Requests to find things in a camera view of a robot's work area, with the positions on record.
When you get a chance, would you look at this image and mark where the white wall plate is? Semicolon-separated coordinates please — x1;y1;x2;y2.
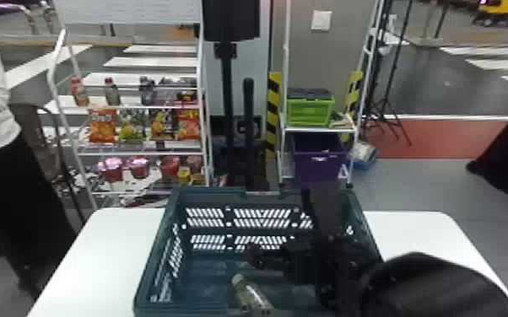
310;9;333;32

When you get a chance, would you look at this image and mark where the white shelf trolley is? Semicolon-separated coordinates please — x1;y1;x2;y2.
277;0;359;186

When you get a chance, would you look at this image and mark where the red noodle cup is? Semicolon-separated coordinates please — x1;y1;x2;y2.
159;155;181;180
96;156;125;184
126;155;151;180

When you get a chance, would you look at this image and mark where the brown bottle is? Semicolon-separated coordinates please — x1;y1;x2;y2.
104;77;122;107

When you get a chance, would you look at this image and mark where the red snack packet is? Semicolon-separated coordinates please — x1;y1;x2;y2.
175;108;203;142

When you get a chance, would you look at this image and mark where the green crate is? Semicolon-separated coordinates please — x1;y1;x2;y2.
285;87;337;128

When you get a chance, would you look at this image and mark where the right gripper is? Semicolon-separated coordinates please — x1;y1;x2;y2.
280;183;357;288

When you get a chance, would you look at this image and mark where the black bottle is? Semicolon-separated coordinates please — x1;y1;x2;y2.
138;76;157;107

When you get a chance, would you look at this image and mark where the yellow snack packet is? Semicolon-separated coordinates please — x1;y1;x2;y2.
149;110;176;142

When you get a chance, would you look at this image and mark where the black tripod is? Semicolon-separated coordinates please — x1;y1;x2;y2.
362;0;415;148

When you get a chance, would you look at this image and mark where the orange snack packet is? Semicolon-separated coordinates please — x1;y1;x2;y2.
87;108;118;144

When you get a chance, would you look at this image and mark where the red bottle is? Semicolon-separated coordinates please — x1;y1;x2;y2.
69;77;90;108

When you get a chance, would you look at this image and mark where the yellow black striped post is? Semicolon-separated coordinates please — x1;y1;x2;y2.
265;71;283;157
343;70;365;121

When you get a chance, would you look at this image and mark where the green snack packet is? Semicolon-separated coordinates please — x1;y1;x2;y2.
118;110;147;143

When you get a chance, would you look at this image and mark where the small blue basket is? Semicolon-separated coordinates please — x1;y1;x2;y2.
350;141;380;170

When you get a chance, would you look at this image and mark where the white wire rack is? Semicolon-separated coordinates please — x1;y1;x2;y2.
46;26;214;210

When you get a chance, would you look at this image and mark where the purple crate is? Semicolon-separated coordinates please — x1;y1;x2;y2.
290;132;349;183

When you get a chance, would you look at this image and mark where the grey bottle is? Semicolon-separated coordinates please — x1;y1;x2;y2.
230;273;275;317

